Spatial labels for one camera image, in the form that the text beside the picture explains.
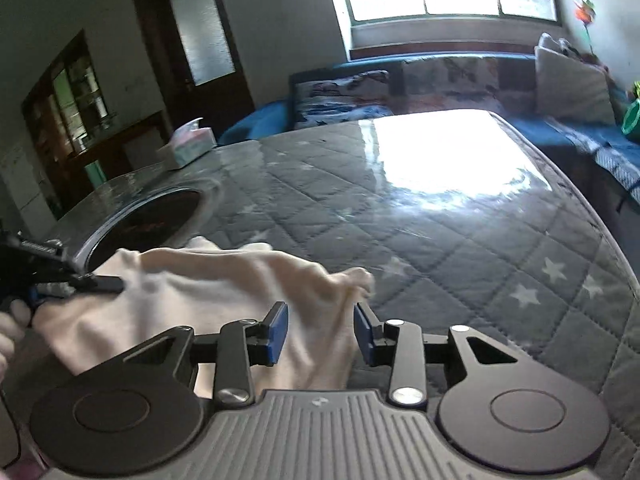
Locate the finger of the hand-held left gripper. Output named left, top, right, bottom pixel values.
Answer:
left=27, top=282, right=76, bottom=313
left=67, top=272, right=126, bottom=295

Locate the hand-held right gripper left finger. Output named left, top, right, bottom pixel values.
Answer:
left=122, top=302, right=290, bottom=407

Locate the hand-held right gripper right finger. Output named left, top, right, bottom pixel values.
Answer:
left=353, top=302, right=518, bottom=405

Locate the beige garment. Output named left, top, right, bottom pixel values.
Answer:
left=32, top=236, right=376, bottom=397

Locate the person's left hand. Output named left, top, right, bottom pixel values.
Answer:
left=0, top=299, right=35, bottom=377

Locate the round black table hob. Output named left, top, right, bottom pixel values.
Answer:
left=84, top=186, right=217, bottom=275

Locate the grey quilted star table cover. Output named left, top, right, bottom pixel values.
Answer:
left=54, top=109, right=640, bottom=480

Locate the teal cup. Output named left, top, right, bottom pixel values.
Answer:
left=84, top=160, right=107, bottom=187

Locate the dark wooden cabinet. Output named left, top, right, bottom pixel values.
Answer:
left=21, top=29, right=172, bottom=218

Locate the tissue box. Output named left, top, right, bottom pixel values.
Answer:
left=156, top=117, right=217, bottom=171

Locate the blue sofa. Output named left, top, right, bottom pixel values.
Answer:
left=217, top=51, right=640, bottom=233

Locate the patterned sofa cushion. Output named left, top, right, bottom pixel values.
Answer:
left=291, top=70, right=392, bottom=132
left=401, top=56, right=502, bottom=117

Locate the dark wooden door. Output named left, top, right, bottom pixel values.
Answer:
left=131, top=0, right=257, bottom=143

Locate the white sofa cushion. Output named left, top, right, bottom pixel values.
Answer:
left=534, top=31, right=617, bottom=127

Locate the green toy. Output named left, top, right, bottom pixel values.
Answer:
left=621, top=81, right=640, bottom=142

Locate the colourful pinwheel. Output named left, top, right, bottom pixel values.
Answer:
left=572, top=0, right=602, bottom=56

